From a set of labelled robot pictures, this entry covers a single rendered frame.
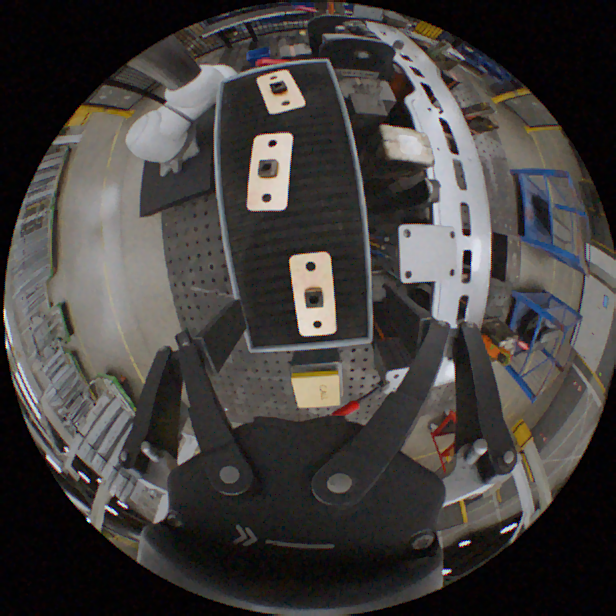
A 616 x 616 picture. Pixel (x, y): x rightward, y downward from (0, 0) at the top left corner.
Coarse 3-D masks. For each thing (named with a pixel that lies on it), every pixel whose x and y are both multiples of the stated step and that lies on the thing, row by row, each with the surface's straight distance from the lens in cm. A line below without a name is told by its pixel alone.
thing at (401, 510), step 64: (256, 448) 7; (320, 448) 6; (192, 512) 7; (256, 512) 6; (320, 512) 6; (384, 512) 6; (192, 576) 4; (256, 576) 4; (320, 576) 4; (384, 576) 4
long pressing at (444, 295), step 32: (416, 64) 71; (416, 96) 54; (448, 96) 64; (416, 128) 46; (448, 160) 48; (448, 192) 45; (480, 192) 52; (448, 224) 44; (480, 224) 50; (480, 256) 50; (448, 288) 46; (480, 288) 52; (448, 320) 49; (480, 320) 57
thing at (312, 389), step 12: (312, 372) 26; (324, 372) 26; (336, 372) 26; (300, 384) 27; (312, 384) 27; (324, 384) 27; (336, 384) 27; (300, 396) 28; (312, 396) 28; (324, 396) 28; (336, 396) 28
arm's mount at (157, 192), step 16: (208, 128) 83; (208, 144) 78; (192, 160) 79; (208, 160) 74; (144, 176) 96; (160, 176) 88; (176, 176) 81; (192, 176) 76; (208, 176) 72; (144, 192) 93; (160, 192) 85; (176, 192) 79; (192, 192) 74; (208, 192) 74; (144, 208) 90; (160, 208) 85
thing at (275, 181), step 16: (256, 144) 22; (288, 144) 21; (256, 160) 21; (272, 160) 20; (288, 160) 20; (256, 176) 21; (272, 176) 20; (288, 176) 20; (256, 192) 20; (272, 192) 20; (256, 208) 20; (272, 208) 20
